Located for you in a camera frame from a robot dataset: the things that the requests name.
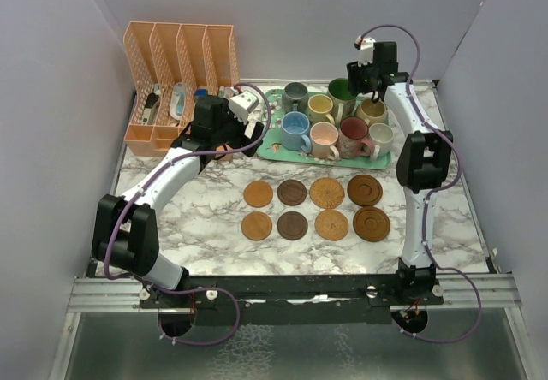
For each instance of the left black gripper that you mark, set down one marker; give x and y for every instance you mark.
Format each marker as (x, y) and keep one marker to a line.
(242, 127)

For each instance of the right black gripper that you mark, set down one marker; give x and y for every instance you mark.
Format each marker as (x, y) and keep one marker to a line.
(354, 72)

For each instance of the tan beige mug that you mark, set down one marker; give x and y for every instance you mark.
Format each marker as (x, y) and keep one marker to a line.
(371, 112)

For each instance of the green floral tray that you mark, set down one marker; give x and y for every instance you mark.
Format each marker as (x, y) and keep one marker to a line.
(272, 148)

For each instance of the white speckled mug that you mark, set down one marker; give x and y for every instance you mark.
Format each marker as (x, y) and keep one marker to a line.
(380, 140)

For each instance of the peach plastic file organizer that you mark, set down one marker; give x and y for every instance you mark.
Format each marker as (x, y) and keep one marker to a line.
(170, 62)

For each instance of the light wood coaster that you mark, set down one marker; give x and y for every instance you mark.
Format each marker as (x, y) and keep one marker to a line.
(258, 194)
(256, 225)

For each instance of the dark walnut coaster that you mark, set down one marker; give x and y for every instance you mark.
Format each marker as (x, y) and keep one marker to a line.
(292, 225)
(291, 192)

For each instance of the brown wooden coaster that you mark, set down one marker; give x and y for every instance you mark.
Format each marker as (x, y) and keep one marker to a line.
(364, 190)
(371, 224)

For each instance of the woven rattan coaster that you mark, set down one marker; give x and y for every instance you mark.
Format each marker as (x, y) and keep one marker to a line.
(331, 225)
(327, 193)

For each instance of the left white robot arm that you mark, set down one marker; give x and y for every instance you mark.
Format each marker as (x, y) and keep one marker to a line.
(125, 233)

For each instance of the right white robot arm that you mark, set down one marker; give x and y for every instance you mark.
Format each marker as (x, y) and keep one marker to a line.
(424, 160)

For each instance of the green mug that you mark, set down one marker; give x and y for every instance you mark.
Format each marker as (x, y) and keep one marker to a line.
(341, 97)

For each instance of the blue eraser box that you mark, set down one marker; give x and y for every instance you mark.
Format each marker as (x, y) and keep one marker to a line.
(201, 92)

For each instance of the white blue pack in organizer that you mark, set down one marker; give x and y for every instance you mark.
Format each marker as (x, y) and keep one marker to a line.
(177, 101)

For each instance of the yellow mug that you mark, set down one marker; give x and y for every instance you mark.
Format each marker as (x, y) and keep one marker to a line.
(319, 109)

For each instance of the red floral mug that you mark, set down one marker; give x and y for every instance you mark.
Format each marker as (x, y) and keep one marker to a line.
(353, 138)

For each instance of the black white tool in organizer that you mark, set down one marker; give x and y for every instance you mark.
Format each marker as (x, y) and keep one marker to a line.
(152, 106)

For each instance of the light pink mug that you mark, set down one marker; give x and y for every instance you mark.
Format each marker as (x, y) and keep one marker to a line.
(324, 137)

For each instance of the dark grey mug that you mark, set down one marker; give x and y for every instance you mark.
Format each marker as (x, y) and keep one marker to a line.
(295, 97)

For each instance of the blue mug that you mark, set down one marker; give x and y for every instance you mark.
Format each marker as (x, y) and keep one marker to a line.
(295, 129)

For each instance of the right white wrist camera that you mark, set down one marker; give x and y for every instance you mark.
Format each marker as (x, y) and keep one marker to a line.
(365, 49)

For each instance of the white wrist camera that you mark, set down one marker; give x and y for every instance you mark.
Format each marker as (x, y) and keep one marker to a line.
(365, 49)
(242, 105)

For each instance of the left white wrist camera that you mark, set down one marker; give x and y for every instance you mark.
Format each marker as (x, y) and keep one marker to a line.
(242, 105)

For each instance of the black mounting rail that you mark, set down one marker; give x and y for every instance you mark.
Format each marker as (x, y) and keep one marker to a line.
(292, 300)

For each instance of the aluminium frame rail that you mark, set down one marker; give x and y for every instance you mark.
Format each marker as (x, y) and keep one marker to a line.
(495, 291)

